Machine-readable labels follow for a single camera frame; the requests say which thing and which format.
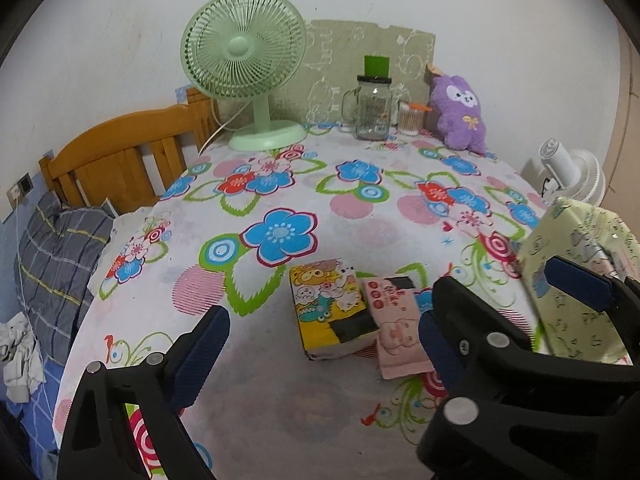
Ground white standing fan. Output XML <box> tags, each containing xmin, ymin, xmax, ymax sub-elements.
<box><xmin>521</xmin><ymin>138</ymin><xmax>606</xmax><ymax>206</ymax></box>

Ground pink tissue pack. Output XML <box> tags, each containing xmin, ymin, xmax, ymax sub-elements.
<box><xmin>361</xmin><ymin>275</ymin><xmax>435</xmax><ymax>380</ymax></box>

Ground beige door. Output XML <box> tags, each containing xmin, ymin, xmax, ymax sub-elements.
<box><xmin>602</xmin><ymin>26</ymin><xmax>640</xmax><ymax>235</ymax></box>

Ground white crumpled cloth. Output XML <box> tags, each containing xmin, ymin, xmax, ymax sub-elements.
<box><xmin>0</xmin><ymin>312</ymin><xmax>46</xmax><ymax>404</ymax></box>

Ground wall power socket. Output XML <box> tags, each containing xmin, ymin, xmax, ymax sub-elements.
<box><xmin>6</xmin><ymin>174</ymin><xmax>34</xmax><ymax>209</ymax></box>

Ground green patterned board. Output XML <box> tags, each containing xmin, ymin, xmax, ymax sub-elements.
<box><xmin>269</xmin><ymin>20</ymin><xmax>436</xmax><ymax>125</ymax></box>

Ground green desk fan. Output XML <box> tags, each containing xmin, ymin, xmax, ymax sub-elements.
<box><xmin>180</xmin><ymin>0</ymin><xmax>307</xmax><ymax>152</ymax></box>

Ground toothpick jar orange lid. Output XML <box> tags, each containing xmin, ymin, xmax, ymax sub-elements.
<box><xmin>397</xmin><ymin>101</ymin><xmax>432</xmax><ymax>136</ymax></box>

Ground grey plaid pillow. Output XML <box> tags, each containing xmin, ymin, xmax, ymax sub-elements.
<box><xmin>14</xmin><ymin>192</ymin><xmax>114</xmax><ymax>365</ymax></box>

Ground floral tablecloth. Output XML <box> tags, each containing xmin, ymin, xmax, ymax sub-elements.
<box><xmin>53</xmin><ymin>129</ymin><xmax>544</xmax><ymax>479</ymax></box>

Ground yellow cartoon tissue pack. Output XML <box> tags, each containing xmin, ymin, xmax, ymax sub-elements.
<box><xmin>288</xmin><ymin>258</ymin><xmax>378</xmax><ymax>361</ymax></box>

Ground purple plush bunny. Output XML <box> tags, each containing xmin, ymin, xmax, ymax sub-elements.
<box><xmin>425</xmin><ymin>65</ymin><xmax>486</xmax><ymax>155</ymax></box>

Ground glass mason jar mug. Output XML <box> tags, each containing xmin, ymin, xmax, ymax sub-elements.
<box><xmin>341</xmin><ymin>55</ymin><xmax>393</xmax><ymax>142</ymax></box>

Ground yellow cartoon storage box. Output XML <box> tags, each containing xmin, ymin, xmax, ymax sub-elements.
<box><xmin>518</xmin><ymin>197</ymin><xmax>639</xmax><ymax>365</ymax></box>

